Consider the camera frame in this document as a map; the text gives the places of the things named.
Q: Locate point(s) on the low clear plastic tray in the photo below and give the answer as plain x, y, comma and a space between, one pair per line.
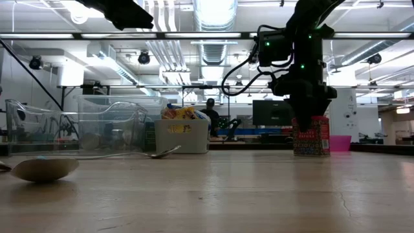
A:
39, 136

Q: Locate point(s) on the small grey plastic bin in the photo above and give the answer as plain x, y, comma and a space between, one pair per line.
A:
181, 142

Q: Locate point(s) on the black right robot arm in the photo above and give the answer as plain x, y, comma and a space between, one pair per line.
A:
310, 16

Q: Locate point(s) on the yellow ramen pack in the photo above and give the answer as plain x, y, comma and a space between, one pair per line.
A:
184, 113

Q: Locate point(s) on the black background robot arm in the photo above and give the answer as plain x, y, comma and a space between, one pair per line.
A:
233, 124

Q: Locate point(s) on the dark green spice box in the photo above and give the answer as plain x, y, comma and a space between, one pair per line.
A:
149, 136

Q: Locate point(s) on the silver ventilation duct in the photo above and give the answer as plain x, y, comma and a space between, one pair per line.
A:
215, 19

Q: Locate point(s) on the pink plastic bowl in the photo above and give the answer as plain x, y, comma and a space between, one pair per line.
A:
341, 144

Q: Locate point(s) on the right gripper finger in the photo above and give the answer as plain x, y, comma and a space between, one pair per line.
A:
307, 111

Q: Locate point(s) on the tall clear plastic bin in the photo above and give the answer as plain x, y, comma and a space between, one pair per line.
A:
155, 106

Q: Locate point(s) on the black horizontal frame beam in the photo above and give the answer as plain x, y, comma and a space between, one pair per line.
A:
160, 35

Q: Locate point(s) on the person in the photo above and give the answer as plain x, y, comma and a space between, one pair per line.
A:
211, 119

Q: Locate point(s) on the all-metal spoon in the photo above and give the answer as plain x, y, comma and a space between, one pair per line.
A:
161, 154

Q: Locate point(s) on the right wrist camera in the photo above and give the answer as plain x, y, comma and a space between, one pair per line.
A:
273, 48

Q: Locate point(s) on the black monitor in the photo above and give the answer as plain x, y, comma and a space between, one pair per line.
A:
271, 113

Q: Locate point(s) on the brown cylinder jar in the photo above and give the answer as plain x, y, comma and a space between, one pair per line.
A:
91, 141

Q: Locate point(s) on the red patterned paprika tin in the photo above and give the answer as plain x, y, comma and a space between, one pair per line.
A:
312, 144

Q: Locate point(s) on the white pillar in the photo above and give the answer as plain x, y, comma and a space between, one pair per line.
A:
347, 110

